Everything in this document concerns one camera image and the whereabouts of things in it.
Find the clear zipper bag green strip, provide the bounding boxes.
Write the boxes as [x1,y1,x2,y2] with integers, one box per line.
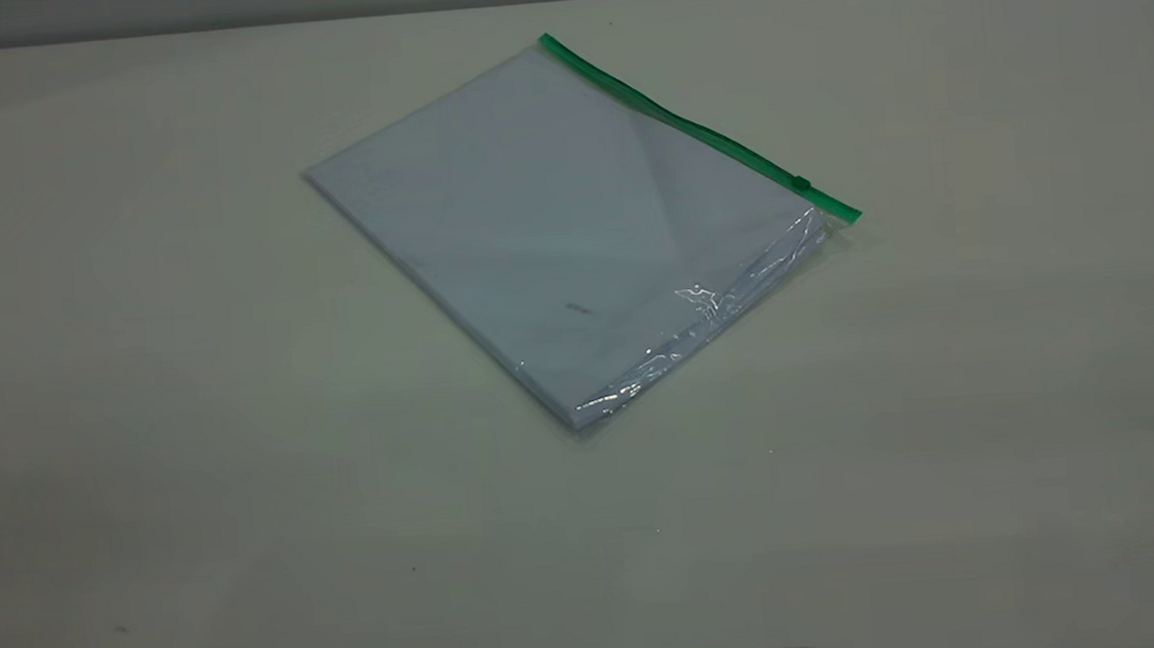
[295,14,875,449]

